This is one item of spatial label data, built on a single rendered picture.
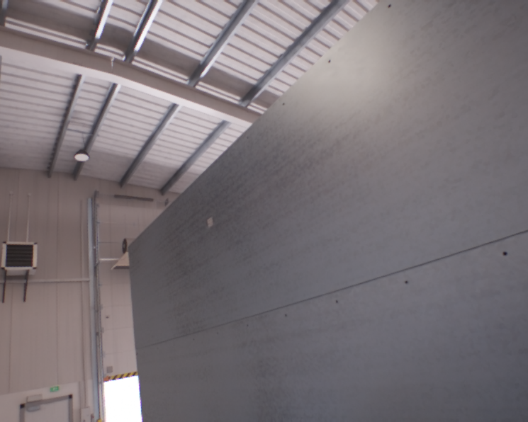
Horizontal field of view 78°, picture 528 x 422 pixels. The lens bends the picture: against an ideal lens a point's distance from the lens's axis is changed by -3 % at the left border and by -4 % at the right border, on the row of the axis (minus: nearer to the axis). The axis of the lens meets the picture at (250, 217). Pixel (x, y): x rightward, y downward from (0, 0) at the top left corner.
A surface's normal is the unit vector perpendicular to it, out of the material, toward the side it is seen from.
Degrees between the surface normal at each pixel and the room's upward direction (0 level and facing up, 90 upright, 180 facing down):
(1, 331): 90
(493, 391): 90
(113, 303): 90
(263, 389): 90
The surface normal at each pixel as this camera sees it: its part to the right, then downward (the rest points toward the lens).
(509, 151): -0.79, -0.07
